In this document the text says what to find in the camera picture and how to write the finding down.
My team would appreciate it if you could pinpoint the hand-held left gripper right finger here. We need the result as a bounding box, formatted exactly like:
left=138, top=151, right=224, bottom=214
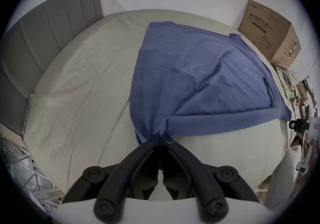
left=160, top=133, right=259, bottom=223

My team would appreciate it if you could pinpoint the white metal rack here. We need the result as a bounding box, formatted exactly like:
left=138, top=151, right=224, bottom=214
left=0, top=136, right=66, bottom=215

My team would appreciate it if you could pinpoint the grey padded headboard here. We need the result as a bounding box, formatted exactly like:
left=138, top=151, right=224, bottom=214
left=0, top=0, right=104, bottom=136

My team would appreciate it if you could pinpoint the dark blue shirt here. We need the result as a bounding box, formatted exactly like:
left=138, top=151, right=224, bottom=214
left=129, top=22, right=292, bottom=145

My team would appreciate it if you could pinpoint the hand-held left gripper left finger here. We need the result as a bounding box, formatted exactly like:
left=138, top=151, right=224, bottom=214
left=62, top=134, right=162, bottom=223

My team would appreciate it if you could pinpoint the bed with beige sheet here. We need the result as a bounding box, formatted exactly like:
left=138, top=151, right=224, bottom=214
left=22, top=9, right=298, bottom=206

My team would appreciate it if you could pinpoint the brown cardboard carton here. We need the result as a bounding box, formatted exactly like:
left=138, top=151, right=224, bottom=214
left=237, top=0, right=302, bottom=69

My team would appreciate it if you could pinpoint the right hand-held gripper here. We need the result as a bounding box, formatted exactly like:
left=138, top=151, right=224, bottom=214
left=289, top=116, right=320, bottom=176

